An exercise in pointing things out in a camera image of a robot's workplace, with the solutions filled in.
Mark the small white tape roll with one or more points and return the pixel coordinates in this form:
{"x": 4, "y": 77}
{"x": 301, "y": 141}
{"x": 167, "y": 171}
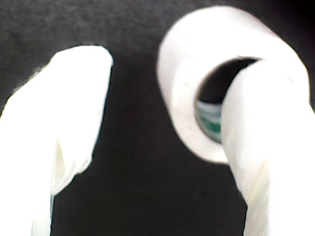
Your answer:
{"x": 182, "y": 73}

